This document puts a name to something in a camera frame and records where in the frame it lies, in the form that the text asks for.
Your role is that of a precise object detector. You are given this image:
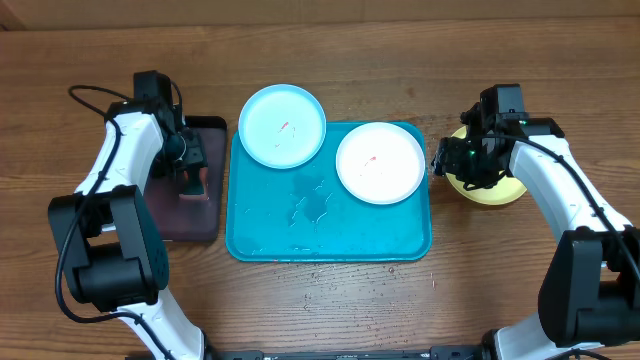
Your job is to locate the pink cleaning sponge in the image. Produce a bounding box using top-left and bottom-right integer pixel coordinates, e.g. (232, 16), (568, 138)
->
(180, 167), (209, 201)

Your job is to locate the yellow green plate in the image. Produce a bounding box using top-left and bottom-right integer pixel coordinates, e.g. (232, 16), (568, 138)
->
(444, 124), (529, 207)

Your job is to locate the light blue plate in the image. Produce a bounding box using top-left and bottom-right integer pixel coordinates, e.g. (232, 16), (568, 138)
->
(238, 84), (327, 169)

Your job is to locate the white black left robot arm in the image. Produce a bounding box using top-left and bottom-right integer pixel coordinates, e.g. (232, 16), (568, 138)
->
(48, 70), (216, 359)

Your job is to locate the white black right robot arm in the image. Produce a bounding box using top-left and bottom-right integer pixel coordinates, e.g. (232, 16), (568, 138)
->
(431, 84), (639, 359)

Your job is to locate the black water tray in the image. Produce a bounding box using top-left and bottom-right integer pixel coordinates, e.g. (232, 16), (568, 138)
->
(144, 116), (227, 242)

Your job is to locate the teal serving tray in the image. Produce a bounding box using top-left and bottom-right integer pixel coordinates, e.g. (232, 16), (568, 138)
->
(225, 122), (433, 262)

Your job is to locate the white plate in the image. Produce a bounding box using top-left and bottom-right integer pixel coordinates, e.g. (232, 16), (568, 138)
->
(336, 122), (426, 205)

